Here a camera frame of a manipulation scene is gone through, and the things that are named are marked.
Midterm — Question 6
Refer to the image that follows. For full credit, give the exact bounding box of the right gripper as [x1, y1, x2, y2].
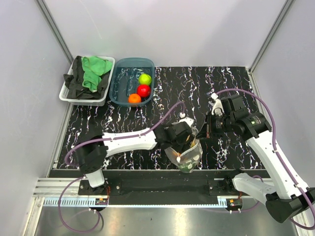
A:
[196, 111, 235, 139]

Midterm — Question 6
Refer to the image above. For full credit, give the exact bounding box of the clear polka dot zip bag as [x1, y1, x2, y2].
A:
[163, 121, 203, 174]

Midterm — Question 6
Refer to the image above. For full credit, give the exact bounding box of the dark green fake avocado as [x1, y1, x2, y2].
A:
[178, 164, 194, 173]

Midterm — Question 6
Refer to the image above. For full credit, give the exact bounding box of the red fake apple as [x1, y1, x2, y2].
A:
[137, 85, 151, 98]

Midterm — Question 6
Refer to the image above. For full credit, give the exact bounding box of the orange fake fruit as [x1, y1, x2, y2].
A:
[128, 93, 142, 104]

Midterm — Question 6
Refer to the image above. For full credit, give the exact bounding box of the green fake apple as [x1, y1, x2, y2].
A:
[138, 73, 152, 86]

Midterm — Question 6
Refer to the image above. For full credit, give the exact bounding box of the red yellow fake peach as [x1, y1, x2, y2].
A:
[173, 152, 181, 157]

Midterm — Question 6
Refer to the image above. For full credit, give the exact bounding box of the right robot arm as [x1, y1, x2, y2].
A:
[198, 93, 315, 223]

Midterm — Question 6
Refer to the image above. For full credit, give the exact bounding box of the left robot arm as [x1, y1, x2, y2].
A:
[75, 121, 198, 195]

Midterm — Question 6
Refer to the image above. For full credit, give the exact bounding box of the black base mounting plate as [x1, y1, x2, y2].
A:
[78, 170, 240, 206]

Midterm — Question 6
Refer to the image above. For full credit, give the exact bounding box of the blue translucent plastic tub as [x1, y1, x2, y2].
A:
[109, 58, 155, 107]

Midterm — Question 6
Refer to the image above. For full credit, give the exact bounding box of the green cloth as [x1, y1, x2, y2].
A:
[81, 56, 113, 92]

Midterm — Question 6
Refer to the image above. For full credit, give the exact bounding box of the black cloth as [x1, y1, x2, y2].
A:
[63, 56, 111, 100]

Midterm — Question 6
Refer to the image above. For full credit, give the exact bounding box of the white plastic basket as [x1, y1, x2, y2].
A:
[59, 56, 115, 106]

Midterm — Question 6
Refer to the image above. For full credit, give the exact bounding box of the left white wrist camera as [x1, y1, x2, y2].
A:
[178, 112, 195, 127]

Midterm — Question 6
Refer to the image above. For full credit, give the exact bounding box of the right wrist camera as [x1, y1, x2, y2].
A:
[211, 93, 224, 117]

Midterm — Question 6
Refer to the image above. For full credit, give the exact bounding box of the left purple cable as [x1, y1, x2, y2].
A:
[58, 101, 187, 233]

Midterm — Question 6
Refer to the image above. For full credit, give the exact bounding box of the purple cable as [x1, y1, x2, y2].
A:
[58, 101, 187, 233]
[204, 88, 315, 230]

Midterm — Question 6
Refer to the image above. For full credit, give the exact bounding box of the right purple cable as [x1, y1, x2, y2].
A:
[204, 88, 315, 230]

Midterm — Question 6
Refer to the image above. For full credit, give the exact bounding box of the left aluminium frame post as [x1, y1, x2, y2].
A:
[35, 0, 74, 63]

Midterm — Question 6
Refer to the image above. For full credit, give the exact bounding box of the aluminium frame post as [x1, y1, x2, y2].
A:
[35, 0, 74, 63]
[249, 0, 295, 73]

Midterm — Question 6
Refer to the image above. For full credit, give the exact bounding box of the slotted cable duct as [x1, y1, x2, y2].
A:
[43, 198, 230, 207]

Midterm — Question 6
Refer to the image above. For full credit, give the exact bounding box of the right aluminium frame post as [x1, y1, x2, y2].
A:
[249, 0, 295, 73]

